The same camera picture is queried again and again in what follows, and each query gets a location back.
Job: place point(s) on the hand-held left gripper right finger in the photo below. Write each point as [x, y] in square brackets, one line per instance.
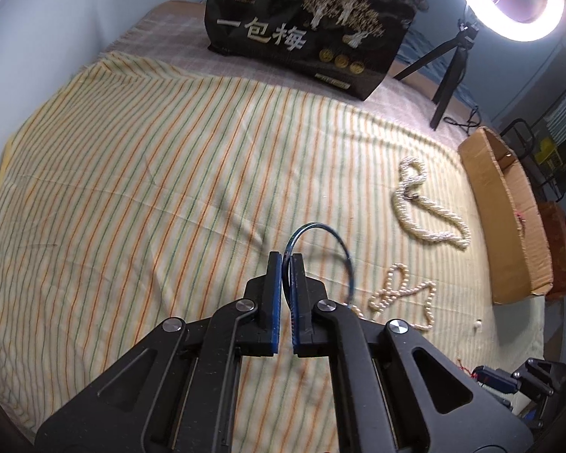
[296, 302]

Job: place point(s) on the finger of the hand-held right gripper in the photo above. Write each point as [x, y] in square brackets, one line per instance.
[495, 380]

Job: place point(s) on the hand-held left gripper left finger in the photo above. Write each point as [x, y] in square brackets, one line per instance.
[276, 302]

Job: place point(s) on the blue bangle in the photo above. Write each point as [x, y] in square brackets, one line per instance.
[332, 232]

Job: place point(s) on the red patterned box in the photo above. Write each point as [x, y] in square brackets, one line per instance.
[563, 240]

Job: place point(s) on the striped yellow blanket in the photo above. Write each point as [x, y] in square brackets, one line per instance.
[170, 174]

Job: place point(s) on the cardboard box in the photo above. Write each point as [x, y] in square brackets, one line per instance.
[509, 207]

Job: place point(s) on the black metal rack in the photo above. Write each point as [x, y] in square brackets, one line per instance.
[523, 141]

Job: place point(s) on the black printed bag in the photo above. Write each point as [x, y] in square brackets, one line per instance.
[311, 23]

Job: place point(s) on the black tripod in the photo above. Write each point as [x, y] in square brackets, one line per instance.
[445, 66]

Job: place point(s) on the checked bed sheet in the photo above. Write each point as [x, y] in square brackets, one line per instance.
[179, 21]

